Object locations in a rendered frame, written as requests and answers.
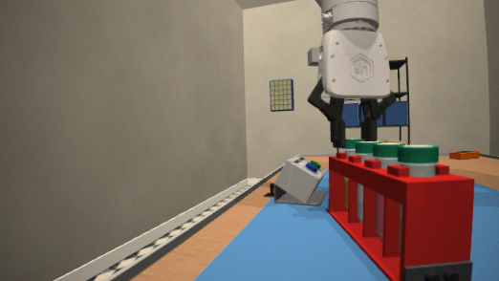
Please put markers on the green screw cap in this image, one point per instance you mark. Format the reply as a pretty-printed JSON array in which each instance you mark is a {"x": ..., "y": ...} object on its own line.
[
  {"x": 351, "y": 143},
  {"x": 365, "y": 147},
  {"x": 386, "y": 150},
  {"x": 418, "y": 153}
]

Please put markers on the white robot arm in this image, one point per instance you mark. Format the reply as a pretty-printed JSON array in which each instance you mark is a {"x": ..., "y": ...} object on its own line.
[{"x": 336, "y": 13}]

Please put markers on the grey button housing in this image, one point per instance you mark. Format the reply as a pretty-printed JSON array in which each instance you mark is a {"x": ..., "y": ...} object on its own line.
[{"x": 300, "y": 177}]

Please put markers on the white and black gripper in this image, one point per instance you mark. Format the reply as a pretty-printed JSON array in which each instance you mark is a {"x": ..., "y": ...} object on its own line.
[{"x": 354, "y": 70}]

